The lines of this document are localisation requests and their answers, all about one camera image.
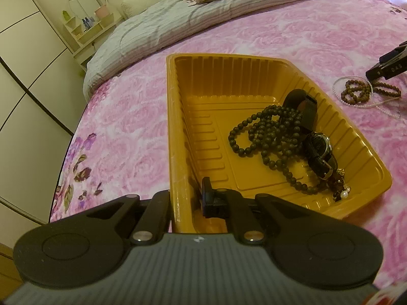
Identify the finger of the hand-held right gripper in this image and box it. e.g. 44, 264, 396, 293
380, 41, 407, 65
365, 58, 407, 80

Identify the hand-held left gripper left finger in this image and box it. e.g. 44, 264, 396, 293
83, 190, 172, 246

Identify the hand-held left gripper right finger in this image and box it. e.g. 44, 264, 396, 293
200, 177, 319, 246

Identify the brown bead bracelet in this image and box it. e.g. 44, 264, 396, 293
341, 79, 372, 106
370, 82, 402, 98

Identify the white pearl necklace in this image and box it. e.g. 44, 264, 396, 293
333, 75, 403, 119

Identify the black wrist watch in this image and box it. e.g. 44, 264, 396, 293
282, 89, 339, 180

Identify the long dark bead necklace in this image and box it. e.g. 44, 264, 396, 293
228, 105, 322, 185

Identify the yellow plastic tray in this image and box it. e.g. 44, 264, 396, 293
166, 53, 393, 234

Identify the wooden furniture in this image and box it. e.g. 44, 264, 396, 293
0, 243, 23, 297

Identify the grey striped quilt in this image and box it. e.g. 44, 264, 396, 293
83, 0, 365, 97

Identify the cream wardrobe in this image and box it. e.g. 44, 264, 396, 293
0, 0, 77, 226

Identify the white vanity shelf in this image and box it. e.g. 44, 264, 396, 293
62, 6, 125, 69

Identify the white headboard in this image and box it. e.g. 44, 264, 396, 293
121, 0, 179, 19

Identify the dark bead bracelet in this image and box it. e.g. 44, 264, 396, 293
288, 170, 323, 195

